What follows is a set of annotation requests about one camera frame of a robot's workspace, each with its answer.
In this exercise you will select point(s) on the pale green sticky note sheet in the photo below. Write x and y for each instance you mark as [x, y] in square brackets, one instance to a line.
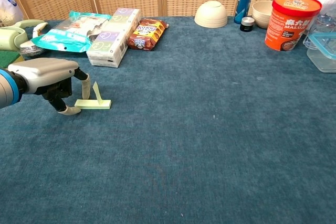
[96, 91]

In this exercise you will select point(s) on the pale green lint roller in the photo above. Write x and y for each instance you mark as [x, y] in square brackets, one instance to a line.
[10, 40]

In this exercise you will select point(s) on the small black jar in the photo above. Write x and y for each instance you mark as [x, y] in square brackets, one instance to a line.
[247, 24]

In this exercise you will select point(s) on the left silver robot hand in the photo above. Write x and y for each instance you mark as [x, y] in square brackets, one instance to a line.
[44, 70]

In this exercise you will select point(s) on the clear container blue lid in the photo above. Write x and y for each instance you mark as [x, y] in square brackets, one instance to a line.
[323, 56]

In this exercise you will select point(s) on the beige upright bowl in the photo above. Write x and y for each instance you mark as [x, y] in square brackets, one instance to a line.
[261, 14]

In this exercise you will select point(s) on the green yellow sponge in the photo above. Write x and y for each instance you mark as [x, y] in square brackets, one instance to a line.
[6, 57]

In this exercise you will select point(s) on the blue carpet table mat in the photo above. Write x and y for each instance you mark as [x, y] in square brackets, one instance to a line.
[183, 129]

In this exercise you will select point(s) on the white food bag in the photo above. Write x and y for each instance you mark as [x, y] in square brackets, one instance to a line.
[8, 11]

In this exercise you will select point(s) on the red lidded can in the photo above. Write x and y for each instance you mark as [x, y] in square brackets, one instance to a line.
[286, 24]

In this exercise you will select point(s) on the beige bowl upside down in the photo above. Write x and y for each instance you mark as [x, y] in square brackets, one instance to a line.
[210, 14]

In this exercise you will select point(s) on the brown cookie pack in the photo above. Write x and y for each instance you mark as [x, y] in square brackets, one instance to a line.
[147, 35]

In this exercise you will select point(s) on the white spoon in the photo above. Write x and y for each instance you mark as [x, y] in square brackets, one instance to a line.
[30, 48]

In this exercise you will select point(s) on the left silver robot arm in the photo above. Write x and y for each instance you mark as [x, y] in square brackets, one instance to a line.
[6, 87]

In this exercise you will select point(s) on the pastel tissue pack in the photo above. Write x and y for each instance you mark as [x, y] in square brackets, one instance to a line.
[113, 37]

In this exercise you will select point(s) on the teal clear snack bag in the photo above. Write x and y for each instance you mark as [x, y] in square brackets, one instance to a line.
[68, 35]

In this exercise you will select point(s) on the small pale green stick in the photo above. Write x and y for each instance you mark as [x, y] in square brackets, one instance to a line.
[92, 104]

